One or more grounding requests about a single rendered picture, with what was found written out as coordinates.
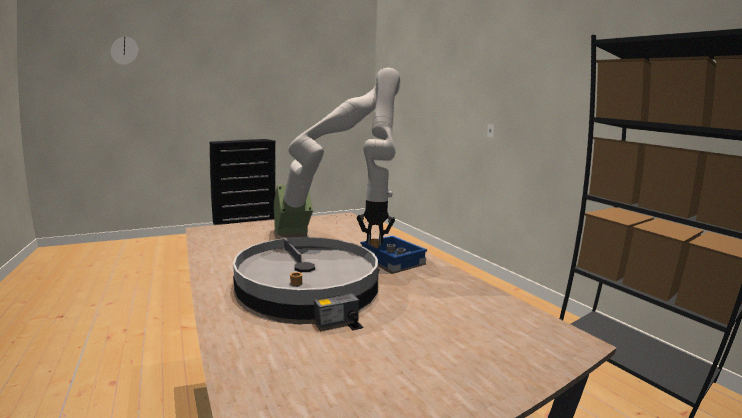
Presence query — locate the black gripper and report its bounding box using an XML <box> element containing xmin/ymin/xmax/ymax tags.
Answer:
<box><xmin>357</xmin><ymin>200</ymin><xmax>395</xmax><ymax>246</ymax></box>

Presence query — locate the blue crate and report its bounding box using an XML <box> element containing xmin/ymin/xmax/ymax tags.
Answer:
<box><xmin>360</xmin><ymin>236</ymin><xmax>427</xmax><ymax>272</ymax></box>

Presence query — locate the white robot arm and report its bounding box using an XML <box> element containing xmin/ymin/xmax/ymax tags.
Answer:
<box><xmin>284</xmin><ymin>68</ymin><xmax>400</xmax><ymax>208</ymax></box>

